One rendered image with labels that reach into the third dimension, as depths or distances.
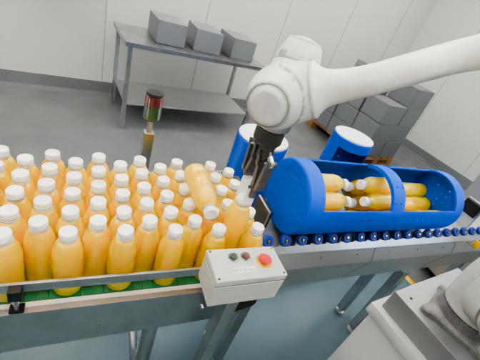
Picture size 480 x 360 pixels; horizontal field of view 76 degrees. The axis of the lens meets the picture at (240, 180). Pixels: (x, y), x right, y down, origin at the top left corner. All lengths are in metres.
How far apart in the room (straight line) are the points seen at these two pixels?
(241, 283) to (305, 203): 0.39
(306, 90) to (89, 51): 3.75
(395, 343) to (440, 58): 0.78
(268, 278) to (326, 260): 0.55
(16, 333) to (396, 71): 1.02
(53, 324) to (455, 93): 6.21
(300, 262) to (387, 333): 0.38
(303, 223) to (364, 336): 0.41
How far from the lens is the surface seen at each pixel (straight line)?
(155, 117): 1.20
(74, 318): 0.98
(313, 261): 1.31
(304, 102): 0.55
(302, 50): 0.69
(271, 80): 0.52
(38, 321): 0.98
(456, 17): 6.76
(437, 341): 1.07
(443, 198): 1.76
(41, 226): 0.84
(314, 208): 1.06
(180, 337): 1.94
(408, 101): 4.85
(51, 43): 4.15
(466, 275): 1.06
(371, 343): 1.18
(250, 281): 0.81
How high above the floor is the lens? 1.69
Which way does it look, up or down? 32 degrees down
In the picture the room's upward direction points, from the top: 20 degrees clockwise
